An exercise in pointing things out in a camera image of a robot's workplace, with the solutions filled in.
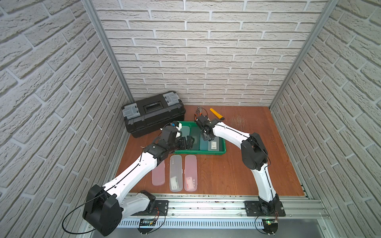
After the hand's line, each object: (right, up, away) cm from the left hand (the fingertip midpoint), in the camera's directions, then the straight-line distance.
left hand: (190, 138), depth 79 cm
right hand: (+16, +2, +18) cm, 24 cm away
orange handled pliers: (+7, +17, +35) cm, 40 cm away
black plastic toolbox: (-28, +13, +14) cm, 34 cm away
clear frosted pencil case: (-5, +2, +26) cm, 26 cm away
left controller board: (-22, -42, -8) cm, 48 cm away
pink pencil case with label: (0, -21, +5) cm, 22 cm away
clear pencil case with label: (-9, -22, +6) cm, 24 cm away
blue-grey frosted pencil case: (+8, -6, +13) cm, 17 cm away
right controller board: (+40, -42, -9) cm, 58 cm away
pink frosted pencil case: (-19, -22, +5) cm, 29 cm away
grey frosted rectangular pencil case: (+15, -6, +12) cm, 20 cm away
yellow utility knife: (+20, +14, +34) cm, 42 cm away
